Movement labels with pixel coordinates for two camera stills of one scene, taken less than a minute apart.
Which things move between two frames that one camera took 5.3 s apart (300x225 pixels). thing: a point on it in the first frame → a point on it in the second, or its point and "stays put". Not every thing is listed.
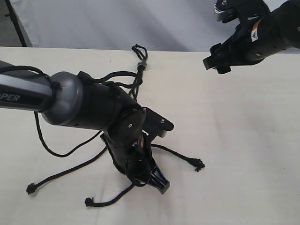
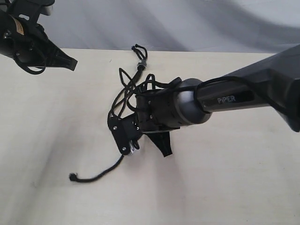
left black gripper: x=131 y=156 → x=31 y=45
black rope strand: x=141 y=55 → x=124 y=93
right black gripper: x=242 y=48 → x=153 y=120
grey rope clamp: x=142 y=63 stays put
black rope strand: x=32 y=188 → x=121 y=71
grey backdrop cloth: x=157 y=25 stays put
